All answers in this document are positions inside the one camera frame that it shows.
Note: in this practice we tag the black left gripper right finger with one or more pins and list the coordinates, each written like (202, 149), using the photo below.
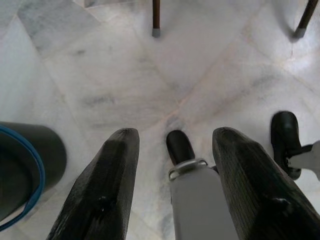
(250, 180)

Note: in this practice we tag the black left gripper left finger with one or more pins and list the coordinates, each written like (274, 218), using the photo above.
(105, 180)

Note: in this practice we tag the black rubbish bin blue liner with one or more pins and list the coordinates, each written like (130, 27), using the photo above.
(50, 150)

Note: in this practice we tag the robot right leg black foot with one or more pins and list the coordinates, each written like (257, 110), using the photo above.
(285, 132)

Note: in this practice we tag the brown furniture leg grey cap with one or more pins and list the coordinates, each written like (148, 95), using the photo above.
(156, 17)
(303, 21)

